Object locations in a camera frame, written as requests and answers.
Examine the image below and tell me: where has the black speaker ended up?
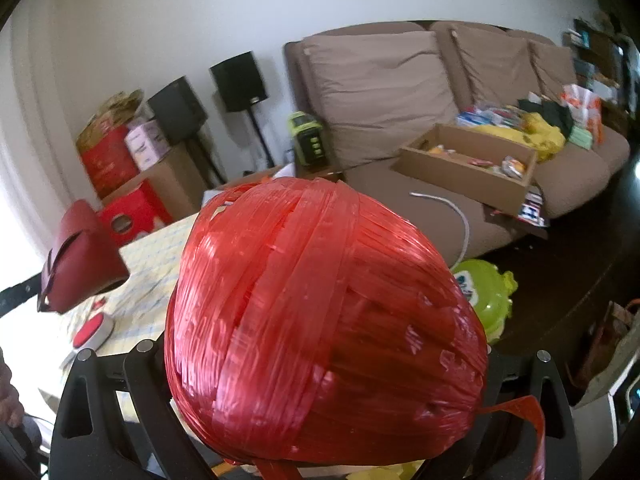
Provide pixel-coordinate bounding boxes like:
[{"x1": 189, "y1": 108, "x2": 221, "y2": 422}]
[
  {"x1": 209, "y1": 51, "x2": 267, "y2": 113},
  {"x1": 147, "y1": 76, "x2": 208, "y2": 145}
]

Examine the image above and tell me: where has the brown sofa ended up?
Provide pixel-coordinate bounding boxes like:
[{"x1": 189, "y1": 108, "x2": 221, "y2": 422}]
[{"x1": 284, "y1": 20, "x2": 632, "y2": 268}]

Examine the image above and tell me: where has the person's left forearm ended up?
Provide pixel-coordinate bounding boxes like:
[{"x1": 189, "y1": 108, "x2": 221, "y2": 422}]
[{"x1": 0, "y1": 350, "x2": 23, "y2": 426}]

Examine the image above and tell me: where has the long shallow cardboard tray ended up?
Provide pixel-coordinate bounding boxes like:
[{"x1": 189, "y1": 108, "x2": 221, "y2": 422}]
[{"x1": 398, "y1": 122, "x2": 538, "y2": 217}]

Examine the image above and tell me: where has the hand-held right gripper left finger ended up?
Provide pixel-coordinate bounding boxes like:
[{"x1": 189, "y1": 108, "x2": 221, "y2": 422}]
[{"x1": 50, "y1": 340, "x2": 211, "y2": 480}]

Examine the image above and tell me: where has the pink white tissue pack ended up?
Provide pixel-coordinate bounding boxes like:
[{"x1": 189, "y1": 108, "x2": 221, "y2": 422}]
[{"x1": 125, "y1": 119, "x2": 168, "y2": 172}]

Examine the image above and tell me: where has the large closed cardboard box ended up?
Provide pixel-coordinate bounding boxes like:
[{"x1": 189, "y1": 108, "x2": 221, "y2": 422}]
[{"x1": 102, "y1": 145, "x2": 213, "y2": 221}]

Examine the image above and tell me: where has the yellow plastic bag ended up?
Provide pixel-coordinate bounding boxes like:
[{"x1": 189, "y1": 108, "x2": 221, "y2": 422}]
[{"x1": 472, "y1": 112, "x2": 566, "y2": 163}]

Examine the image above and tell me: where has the gold gift bag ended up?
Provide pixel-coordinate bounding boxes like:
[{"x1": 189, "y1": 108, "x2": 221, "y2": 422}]
[{"x1": 75, "y1": 89, "x2": 146, "y2": 146}]

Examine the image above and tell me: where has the green plastic toy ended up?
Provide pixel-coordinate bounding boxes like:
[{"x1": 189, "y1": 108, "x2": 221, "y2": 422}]
[{"x1": 450, "y1": 259, "x2": 516, "y2": 346}]

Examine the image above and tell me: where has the red plastic twine ball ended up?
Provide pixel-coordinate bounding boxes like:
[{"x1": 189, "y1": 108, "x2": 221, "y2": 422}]
[{"x1": 164, "y1": 176, "x2": 546, "y2": 480}]

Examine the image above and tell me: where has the red tea gift bag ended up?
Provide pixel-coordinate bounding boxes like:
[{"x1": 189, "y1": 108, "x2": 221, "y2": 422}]
[{"x1": 77, "y1": 125, "x2": 138, "y2": 200}]

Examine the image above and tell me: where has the brown paper shopping bag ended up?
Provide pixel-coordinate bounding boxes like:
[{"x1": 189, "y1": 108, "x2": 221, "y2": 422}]
[{"x1": 567, "y1": 300, "x2": 640, "y2": 406}]

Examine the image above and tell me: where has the white sheer curtain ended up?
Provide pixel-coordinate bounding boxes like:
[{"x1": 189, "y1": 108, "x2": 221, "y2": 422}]
[{"x1": 0, "y1": 25, "x2": 81, "y2": 286}]

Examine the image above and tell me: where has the yellow checked tablecloth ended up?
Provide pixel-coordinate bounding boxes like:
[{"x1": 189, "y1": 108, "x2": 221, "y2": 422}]
[{"x1": 37, "y1": 212, "x2": 201, "y2": 426}]

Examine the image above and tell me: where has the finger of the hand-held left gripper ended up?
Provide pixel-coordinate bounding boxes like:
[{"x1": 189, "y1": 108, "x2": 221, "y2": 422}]
[{"x1": 0, "y1": 272, "x2": 51, "y2": 318}]

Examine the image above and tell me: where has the green black portable radio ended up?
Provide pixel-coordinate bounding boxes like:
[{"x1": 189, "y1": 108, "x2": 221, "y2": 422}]
[{"x1": 287, "y1": 111, "x2": 331, "y2": 166}]

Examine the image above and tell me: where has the orange white plastic bag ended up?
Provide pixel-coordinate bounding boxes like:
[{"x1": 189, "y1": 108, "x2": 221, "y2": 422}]
[{"x1": 560, "y1": 84, "x2": 603, "y2": 146}]

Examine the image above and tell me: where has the white floor appliance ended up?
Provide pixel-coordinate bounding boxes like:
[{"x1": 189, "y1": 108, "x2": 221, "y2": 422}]
[{"x1": 570, "y1": 375, "x2": 640, "y2": 456}]

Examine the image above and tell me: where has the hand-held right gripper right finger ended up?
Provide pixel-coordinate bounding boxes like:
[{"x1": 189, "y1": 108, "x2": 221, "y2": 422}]
[{"x1": 415, "y1": 347, "x2": 583, "y2": 480}]

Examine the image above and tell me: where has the white red lint brush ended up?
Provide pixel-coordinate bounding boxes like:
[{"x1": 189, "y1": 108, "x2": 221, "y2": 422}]
[{"x1": 72, "y1": 310, "x2": 116, "y2": 351}]

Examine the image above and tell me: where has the white cable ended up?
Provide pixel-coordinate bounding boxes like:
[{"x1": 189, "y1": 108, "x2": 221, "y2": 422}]
[{"x1": 409, "y1": 191, "x2": 471, "y2": 266}]

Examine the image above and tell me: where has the red cookie gift box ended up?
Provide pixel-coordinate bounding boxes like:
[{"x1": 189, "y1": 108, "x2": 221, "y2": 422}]
[{"x1": 97, "y1": 180, "x2": 173, "y2": 248}]

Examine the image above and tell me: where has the large beige sofa cushion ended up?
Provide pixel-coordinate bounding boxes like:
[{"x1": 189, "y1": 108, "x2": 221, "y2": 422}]
[{"x1": 302, "y1": 31, "x2": 458, "y2": 167}]

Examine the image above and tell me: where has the dark red leather pouch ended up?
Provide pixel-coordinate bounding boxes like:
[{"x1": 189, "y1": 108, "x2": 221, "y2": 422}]
[{"x1": 37, "y1": 200, "x2": 130, "y2": 313}]

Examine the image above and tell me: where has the black speaker stand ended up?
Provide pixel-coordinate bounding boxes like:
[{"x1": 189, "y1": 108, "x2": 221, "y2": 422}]
[
  {"x1": 187, "y1": 135, "x2": 226, "y2": 186},
  {"x1": 245, "y1": 109, "x2": 276, "y2": 168}
]

